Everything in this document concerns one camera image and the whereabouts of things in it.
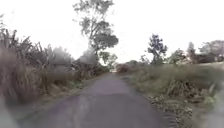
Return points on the grey asphalt path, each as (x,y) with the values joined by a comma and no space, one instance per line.
(106,103)

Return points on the small dark tree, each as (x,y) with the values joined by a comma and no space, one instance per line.
(156,49)

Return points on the green grass bank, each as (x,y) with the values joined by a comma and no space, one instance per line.
(173,80)

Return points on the row of distant trees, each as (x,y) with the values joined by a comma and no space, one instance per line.
(200,53)

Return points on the tall reed grass bank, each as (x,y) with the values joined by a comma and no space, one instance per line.
(30,70)

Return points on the tall leafy tree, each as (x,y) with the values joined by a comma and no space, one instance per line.
(96,30)

